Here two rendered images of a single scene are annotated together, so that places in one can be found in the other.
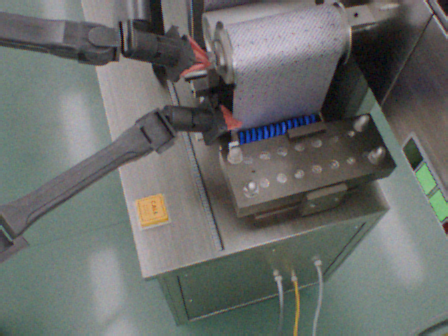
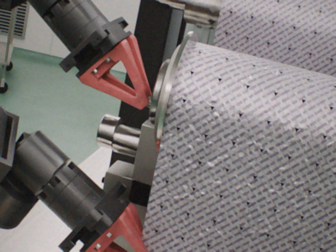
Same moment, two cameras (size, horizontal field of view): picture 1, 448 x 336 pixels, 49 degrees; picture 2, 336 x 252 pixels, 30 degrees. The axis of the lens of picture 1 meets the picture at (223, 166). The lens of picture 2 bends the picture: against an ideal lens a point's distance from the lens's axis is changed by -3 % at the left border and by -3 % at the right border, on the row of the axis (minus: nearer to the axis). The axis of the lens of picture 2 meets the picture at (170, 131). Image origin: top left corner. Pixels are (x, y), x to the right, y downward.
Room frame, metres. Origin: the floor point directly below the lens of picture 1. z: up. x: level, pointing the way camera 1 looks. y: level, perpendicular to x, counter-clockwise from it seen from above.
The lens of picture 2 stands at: (0.06, -0.33, 1.41)
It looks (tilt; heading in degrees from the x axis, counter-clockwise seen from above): 16 degrees down; 28
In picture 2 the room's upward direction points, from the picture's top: 12 degrees clockwise
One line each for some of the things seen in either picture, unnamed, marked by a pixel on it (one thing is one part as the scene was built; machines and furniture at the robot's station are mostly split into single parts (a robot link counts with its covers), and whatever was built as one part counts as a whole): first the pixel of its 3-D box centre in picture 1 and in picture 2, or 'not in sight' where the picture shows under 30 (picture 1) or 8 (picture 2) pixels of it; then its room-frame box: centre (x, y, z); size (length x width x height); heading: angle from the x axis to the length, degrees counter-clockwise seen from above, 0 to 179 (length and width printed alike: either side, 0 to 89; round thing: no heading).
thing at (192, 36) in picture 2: (225, 56); (178, 95); (0.68, 0.01, 1.25); 0.15 x 0.01 x 0.15; 19
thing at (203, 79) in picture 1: (203, 100); (121, 232); (0.70, 0.06, 1.05); 0.06 x 0.05 x 0.31; 109
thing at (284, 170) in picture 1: (305, 163); not in sight; (0.56, -0.20, 1.00); 0.40 x 0.16 x 0.06; 109
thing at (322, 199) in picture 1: (322, 200); not in sight; (0.48, -0.25, 0.96); 0.10 x 0.03 x 0.11; 109
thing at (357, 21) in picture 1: (357, 16); not in sight; (0.77, -0.28, 1.28); 0.06 x 0.05 x 0.02; 109
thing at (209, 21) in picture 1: (259, 27); not in sight; (0.83, -0.07, 1.17); 0.26 x 0.12 x 0.12; 109
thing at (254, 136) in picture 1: (278, 129); not in sight; (0.64, -0.13, 1.03); 0.21 x 0.04 x 0.03; 109
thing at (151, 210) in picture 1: (151, 210); not in sight; (0.45, 0.18, 0.91); 0.07 x 0.07 x 0.02; 19
